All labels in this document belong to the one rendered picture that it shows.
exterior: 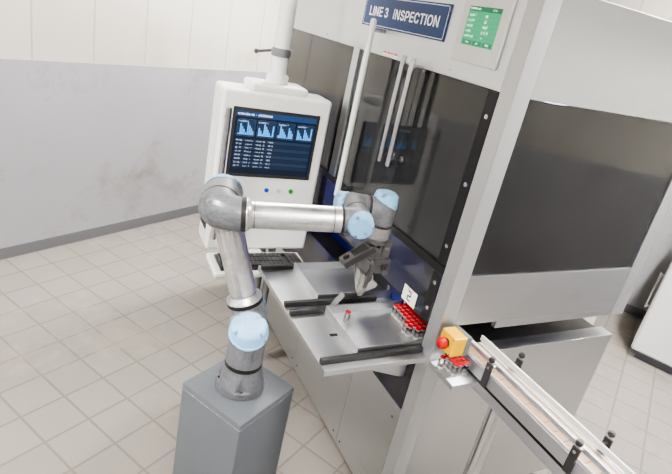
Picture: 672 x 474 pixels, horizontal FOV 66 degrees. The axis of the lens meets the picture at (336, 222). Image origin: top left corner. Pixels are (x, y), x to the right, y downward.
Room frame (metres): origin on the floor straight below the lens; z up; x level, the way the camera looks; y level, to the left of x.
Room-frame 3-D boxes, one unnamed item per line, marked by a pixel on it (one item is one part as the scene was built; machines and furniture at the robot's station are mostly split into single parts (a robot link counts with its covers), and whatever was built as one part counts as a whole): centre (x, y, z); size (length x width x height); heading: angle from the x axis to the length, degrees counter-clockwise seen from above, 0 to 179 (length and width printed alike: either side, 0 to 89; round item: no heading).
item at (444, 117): (1.79, -0.29, 1.50); 0.43 x 0.01 x 0.59; 30
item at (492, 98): (1.62, -0.38, 1.40); 0.05 x 0.01 x 0.80; 30
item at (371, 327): (1.67, -0.24, 0.90); 0.34 x 0.26 x 0.04; 120
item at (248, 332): (1.33, 0.19, 0.96); 0.13 x 0.12 x 0.14; 11
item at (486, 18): (1.72, -0.31, 1.96); 0.21 x 0.01 x 0.21; 30
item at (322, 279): (1.96, -0.08, 0.90); 0.34 x 0.26 x 0.04; 120
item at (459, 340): (1.51, -0.47, 0.99); 0.08 x 0.07 x 0.07; 120
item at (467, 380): (1.52, -0.51, 0.87); 0.14 x 0.13 x 0.02; 120
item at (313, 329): (1.78, -0.10, 0.87); 0.70 x 0.48 x 0.02; 30
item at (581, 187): (1.80, -0.84, 1.50); 0.85 x 0.01 x 0.59; 120
